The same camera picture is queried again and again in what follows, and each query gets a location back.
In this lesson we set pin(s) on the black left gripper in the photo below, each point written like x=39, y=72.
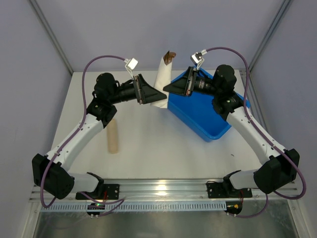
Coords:
x=138, y=89

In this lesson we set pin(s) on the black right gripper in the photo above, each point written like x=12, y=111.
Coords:
x=188, y=82

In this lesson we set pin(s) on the copper spoon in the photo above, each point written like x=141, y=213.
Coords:
x=171, y=56

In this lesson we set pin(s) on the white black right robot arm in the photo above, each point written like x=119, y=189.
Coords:
x=277, y=163

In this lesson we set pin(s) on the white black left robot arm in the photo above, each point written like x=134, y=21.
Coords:
x=50, y=171

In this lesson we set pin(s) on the beige utensil holder case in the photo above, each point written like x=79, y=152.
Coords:
x=112, y=137

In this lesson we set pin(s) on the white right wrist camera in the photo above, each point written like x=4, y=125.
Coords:
x=197, y=58

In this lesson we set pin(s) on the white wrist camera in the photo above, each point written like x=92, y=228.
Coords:
x=130, y=65
x=197, y=58

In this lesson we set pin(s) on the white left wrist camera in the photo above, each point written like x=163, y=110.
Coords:
x=130, y=65

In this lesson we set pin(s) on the aluminium front rail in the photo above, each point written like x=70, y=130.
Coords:
x=168, y=190

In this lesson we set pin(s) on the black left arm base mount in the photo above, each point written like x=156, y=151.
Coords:
x=102, y=192

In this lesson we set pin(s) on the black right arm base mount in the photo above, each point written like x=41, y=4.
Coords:
x=225, y=189

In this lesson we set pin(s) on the white slotted cable duct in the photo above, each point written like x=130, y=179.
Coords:
x=159, y=206

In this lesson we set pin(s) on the aluminium frame post right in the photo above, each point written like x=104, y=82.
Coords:
x=270, y=32

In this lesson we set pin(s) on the aluminium frame post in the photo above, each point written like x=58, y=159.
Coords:
x=50, y=34
x=270, y=32

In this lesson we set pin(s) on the aluminium frame post left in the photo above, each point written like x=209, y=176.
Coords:
x=50, y=34

